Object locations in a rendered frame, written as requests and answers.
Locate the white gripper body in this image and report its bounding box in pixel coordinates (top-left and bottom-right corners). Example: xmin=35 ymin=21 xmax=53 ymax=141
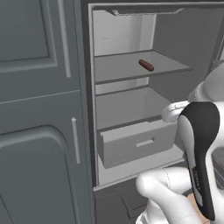
xmin=161 ymin=100 xmax=191 ymax=123

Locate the grey cupboard handle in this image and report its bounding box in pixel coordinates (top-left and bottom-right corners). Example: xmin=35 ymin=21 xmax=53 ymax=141
xmin=71 ymin=116 xmax=81 ymax=165
xmin=57 ymin=0 xmax=72 ymax=79

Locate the grey fridge shelf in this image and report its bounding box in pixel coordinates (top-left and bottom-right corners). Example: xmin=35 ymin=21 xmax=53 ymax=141
xmin=94 ymin=49 xmax=194 ymax=86
xmin=95 ymin=85 xmax=173 ymax=132

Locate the brown sausage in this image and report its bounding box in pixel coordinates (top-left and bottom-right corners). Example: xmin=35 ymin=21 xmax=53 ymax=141
xmin=138 ymin=59 xmax=155 ymax=73

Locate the grey cupboard door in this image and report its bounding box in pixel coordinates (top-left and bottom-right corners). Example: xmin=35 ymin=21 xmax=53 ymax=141
xmin=0 ymin=0 xmax=81 ymax=103
xmin=0 ymin=89 xmax=95 ymax=224

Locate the grey fridge bottom drawer front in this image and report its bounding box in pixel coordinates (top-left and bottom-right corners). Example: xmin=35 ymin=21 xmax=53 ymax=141
xmin=93 ymin=178 xmax=160 ymax=224

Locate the grey fridge drawer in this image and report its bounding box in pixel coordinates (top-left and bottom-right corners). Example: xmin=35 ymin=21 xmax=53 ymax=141
xmin=97 ymin=118 xmax=184 ymax=170
xmin=93 ymin=178 xmax=160 ymax=224

